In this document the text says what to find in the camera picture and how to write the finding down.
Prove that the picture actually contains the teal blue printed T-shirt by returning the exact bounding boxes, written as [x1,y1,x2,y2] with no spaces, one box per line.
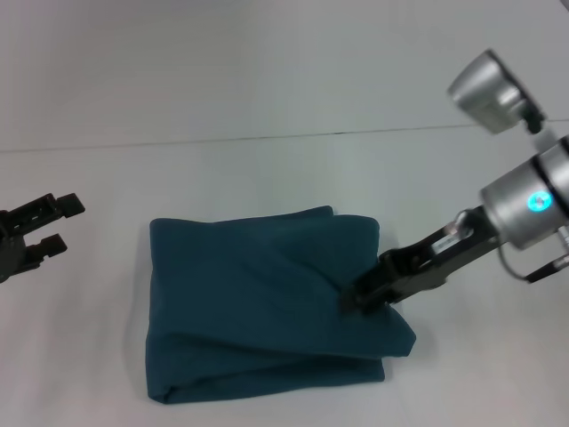
[145,205,418,405]

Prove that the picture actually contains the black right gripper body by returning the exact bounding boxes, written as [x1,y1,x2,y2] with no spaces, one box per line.
[377,207,501,308]

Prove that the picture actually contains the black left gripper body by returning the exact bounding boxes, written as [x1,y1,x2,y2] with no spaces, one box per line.
[0,207,44,286]

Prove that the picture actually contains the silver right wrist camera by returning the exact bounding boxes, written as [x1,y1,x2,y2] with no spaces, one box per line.
[445,48,548,136]

